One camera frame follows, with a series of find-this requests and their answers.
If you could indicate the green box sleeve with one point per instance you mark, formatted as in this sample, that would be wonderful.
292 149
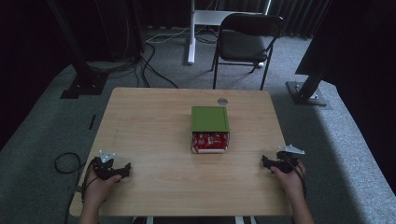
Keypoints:
209 118

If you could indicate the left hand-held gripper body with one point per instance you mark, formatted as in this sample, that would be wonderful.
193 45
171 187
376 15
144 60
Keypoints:
106 169

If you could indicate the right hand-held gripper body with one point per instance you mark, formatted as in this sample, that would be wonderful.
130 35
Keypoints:
288 161

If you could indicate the black folding chair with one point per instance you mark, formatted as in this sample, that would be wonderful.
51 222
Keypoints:
243 43

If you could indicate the person's left hand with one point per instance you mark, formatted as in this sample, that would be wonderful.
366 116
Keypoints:
99 188

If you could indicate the pile of red snack bars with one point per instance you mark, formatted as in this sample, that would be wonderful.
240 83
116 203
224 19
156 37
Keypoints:
209 140

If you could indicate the white desk frame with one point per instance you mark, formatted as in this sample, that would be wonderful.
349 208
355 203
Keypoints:
192 37

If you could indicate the grey round table grommet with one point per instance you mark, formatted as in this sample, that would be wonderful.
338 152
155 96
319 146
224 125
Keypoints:
222 101

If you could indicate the person's right hand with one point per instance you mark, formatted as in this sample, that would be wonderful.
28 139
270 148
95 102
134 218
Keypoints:
289 183

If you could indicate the black metal stand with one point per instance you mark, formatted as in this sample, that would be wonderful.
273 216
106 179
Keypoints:
306 93
84 81

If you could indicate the white table leg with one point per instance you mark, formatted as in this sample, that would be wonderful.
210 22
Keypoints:
149 220
239 220

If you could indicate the white drawer tray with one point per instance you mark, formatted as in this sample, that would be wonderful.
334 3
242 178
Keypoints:
210 151

